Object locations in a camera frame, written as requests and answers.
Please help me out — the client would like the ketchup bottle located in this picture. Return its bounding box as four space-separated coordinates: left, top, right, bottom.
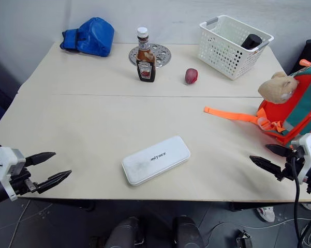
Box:
135 26 157 83

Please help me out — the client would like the orange and green backpack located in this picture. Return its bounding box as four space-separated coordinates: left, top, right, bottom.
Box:
203 59 311 148

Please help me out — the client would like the light wooden table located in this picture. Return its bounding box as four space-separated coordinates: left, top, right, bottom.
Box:
0 42 311 203

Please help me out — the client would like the white perforated plastic basket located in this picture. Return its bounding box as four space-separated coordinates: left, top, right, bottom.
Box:
197 14 275 81

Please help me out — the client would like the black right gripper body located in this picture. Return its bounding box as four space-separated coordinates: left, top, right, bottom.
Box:
274 149 306 183

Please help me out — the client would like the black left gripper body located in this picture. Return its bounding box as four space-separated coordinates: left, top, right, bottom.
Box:
8 167 39 197

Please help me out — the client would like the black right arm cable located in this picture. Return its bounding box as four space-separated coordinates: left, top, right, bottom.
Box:
291 156 302 248

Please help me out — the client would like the perforated metal steamer plate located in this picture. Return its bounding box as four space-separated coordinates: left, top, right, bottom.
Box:
128 43 172 68

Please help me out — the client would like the small metal floor device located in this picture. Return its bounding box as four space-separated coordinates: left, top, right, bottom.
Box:
235 228 255 248

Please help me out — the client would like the dark rounded shape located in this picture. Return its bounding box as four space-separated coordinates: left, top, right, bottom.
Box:
103 216 140 248
172 214 205 248

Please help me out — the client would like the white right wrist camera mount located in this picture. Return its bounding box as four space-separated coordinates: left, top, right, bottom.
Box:
290 132 311 184

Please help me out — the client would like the beige plush toy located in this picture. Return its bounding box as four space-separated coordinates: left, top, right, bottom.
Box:
257 71 300 104

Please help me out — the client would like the black chair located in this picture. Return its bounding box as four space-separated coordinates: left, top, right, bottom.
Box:
288 38 311 76

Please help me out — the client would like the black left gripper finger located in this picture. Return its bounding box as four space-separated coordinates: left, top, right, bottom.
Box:
36 169 72 195
24 151 57 167

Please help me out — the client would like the red onion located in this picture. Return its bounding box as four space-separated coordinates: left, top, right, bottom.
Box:
184 68 199 85

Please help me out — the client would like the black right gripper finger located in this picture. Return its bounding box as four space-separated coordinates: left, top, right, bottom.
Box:
249 154 284 179
264 144 295 157

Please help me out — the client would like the black cylinder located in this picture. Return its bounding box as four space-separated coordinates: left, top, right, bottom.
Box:
240 33 263 51

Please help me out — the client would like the white pencil case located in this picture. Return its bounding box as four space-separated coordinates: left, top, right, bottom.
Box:
121 135 191 187

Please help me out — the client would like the blue boxing glove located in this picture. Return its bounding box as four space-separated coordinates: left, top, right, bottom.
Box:
59 17 115 58

